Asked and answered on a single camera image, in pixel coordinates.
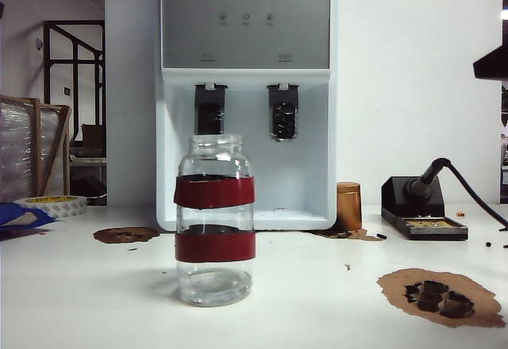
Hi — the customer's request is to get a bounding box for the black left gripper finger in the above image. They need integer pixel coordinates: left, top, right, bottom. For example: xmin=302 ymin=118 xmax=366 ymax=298
xmin=471 ymin=45 xmax=508 ymax=82

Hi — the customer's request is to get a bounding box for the glass bottle with red bands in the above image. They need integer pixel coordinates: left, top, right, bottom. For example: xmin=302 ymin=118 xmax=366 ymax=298
xmin=173 ymin=133 xmax=256 ymax=307

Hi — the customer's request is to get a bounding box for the dark grey dispenser tap lever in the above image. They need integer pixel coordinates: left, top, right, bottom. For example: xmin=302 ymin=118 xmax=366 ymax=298
xmin=194 ymin=83 xmax=229 ymax=136
xmin=267 ymin=82 xmax=299 ymax=143

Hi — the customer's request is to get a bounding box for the white AUX water dispenser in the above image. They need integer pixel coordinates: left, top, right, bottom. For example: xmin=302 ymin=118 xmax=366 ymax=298
xmin=155 ymin=0 xmax=339 ymax=233

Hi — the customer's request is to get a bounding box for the white tape roll yellow core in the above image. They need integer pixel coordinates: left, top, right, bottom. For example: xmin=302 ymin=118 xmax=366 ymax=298
xmin=13 ymin=195 xmax=88 ymax=220

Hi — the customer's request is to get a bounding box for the wooden crate with plastic wrap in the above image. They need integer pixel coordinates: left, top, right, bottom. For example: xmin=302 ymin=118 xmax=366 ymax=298
xmin=0 ymin=94 xmax=73 ymax=203

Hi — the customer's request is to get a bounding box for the blue folded cloth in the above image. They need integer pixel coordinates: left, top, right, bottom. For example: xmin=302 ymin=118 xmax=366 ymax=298
xmin=0 ymin=201 xmax=64 ymax=240

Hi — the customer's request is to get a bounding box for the black soldering iron with cable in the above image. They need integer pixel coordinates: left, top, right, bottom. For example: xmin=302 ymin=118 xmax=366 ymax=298
xmin=410 ymin=157 xmax=508 ymax=232

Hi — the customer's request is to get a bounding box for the black metal shelf frame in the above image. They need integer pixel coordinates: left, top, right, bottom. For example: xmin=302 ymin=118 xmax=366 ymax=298
xmin=43 ymin=20 xmax=107 ymax=207

